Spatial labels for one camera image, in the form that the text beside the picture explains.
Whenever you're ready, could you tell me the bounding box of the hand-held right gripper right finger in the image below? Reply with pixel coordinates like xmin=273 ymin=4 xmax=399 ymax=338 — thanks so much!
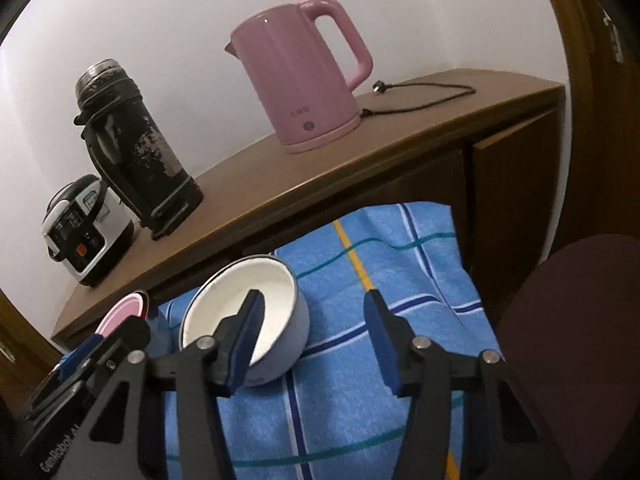
xmin=363 ymin=290 xmax=551 ymax=480

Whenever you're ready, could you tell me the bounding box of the white enamel bowl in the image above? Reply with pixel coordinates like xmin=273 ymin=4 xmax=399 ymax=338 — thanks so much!
xmin=178 ymin=255 xmax=311 ymax=388

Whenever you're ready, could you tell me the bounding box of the dark maroon chair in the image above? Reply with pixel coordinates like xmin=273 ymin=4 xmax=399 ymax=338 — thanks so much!
xmin=492 ymin=234 xmax=640 ymax=480

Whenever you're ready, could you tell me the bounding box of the stainless steel bowl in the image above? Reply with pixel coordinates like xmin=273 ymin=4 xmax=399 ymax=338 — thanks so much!
xmin=95 ymin=290 xmax=151 ymax=338

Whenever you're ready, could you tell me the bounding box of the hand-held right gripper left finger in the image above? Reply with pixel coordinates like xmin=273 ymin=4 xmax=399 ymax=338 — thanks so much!
xmin=87 ymin=289 xmax=266 ymax=480

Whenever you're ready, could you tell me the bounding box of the pink electric kettle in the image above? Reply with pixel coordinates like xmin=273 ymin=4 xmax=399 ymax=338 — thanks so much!
xmin=224 ymin=0 xmax=374 ymax=155

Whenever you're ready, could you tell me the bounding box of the black kettle power cable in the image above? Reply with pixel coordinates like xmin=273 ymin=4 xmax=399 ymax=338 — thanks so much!
xmin=361 ymin=80 xmax=477 ymax=118

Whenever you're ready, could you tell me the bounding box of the black thermos flask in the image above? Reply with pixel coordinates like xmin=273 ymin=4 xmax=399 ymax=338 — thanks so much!
xmin=74 ymin=59 xmax=205 ymax=241

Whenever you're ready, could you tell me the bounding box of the silver black rice cooker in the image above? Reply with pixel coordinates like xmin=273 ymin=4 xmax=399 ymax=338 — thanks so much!
xmin=41 ymin=174 xmax=136 ymax=288

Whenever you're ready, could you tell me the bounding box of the blue plaid cloth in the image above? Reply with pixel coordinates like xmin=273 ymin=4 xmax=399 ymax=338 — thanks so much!
xmin=145 ymin=201 xmax=506 ymax=480

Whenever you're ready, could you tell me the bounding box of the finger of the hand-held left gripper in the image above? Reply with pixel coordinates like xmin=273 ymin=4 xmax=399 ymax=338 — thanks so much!
xmin=95 ymin=316 xmax=152 ymax=363
xmin=50 ymin=334 xmax=106 ymax=386

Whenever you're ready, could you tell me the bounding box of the wooden cabinet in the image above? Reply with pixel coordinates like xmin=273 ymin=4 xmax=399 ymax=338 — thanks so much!
xmin=50 ymin=69 xmax=566 ymax=361

